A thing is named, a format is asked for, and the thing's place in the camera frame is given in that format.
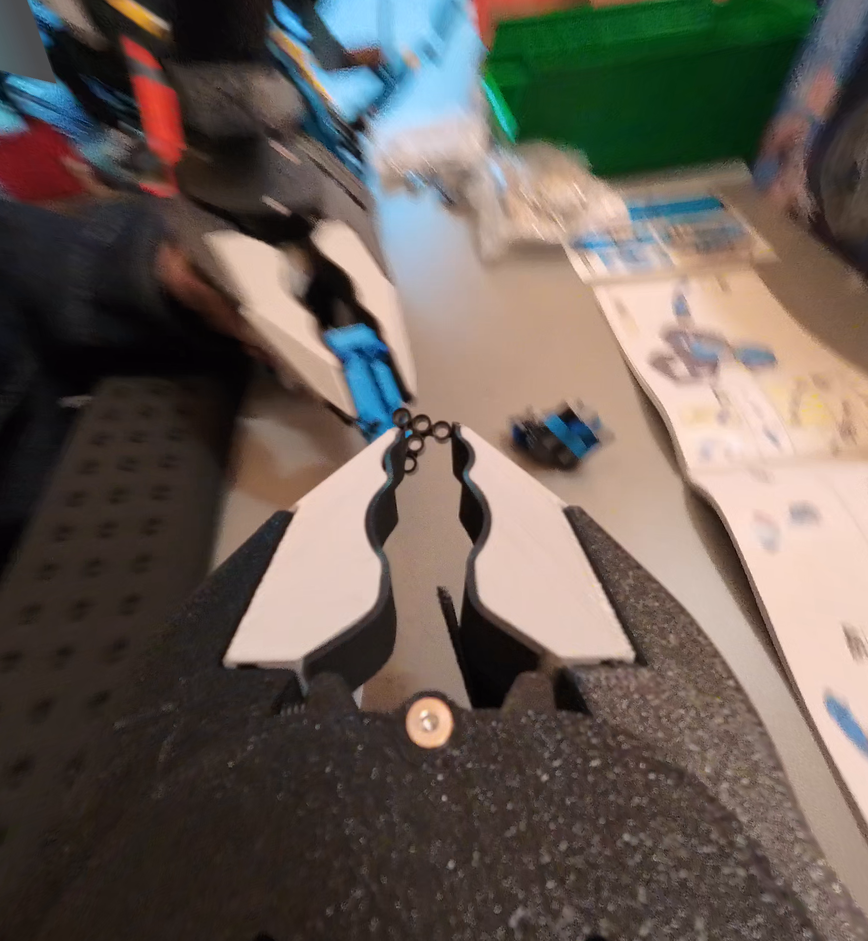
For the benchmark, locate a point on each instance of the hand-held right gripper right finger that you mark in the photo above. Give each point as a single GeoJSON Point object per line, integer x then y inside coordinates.
{"type": "Point", "coordinates": [544, 581]}

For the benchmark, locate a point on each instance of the blue sticker sheet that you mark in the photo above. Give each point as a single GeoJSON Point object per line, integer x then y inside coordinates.
{"type": "Point", "coordinates": [669, 235]}

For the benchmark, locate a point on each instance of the blue tracked toy vehicle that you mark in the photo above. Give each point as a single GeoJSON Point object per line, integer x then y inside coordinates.
{"type": "Point", "coordinates": [316, 95]}

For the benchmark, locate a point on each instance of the blue beam brick assembly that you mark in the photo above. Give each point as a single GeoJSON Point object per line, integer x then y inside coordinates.
{"type": "Point", "coordinates": [364, 375]}

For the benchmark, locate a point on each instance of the robot kit box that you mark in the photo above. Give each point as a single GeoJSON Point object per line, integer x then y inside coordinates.
{"type": "Point", "coordinates": [845, 147]}

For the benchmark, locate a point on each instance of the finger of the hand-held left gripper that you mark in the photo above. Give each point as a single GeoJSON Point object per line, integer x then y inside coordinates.
{"type": "Point", "coordinates": [371, 294]}
{"type": "Point", "coordinates": [280, 316]}

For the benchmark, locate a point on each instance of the green plastic bin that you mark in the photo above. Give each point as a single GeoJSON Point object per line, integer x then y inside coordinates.
{"type": "Point", "coordinates": [647, 88]}

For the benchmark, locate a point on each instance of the clear bag of parts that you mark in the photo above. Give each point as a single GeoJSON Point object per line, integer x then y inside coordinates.
{"type": "Point", "coordinates": [426, 162]}
{"type": "Point", "coordinates": [544, 198]}

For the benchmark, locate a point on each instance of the small black blue gear assembly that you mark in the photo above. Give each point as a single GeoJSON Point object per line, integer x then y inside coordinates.
{"type": "Point", "coordinates": [555, 437]}

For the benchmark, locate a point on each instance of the person's left hand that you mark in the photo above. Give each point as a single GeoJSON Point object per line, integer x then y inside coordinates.
{"type": "Point", "coordinates": [199, 294]}

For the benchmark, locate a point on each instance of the instruction booklet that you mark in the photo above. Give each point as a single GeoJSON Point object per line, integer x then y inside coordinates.
{"type": "Point", "coordinates": [772, 441]}

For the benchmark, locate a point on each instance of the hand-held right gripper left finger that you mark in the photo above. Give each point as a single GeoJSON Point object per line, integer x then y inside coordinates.
{"type": "Point", "coordinates": [309, 581]}

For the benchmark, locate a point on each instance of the grey desk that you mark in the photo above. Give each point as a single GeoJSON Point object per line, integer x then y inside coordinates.
{"type": "Point", "coordinates": [515, 331]}

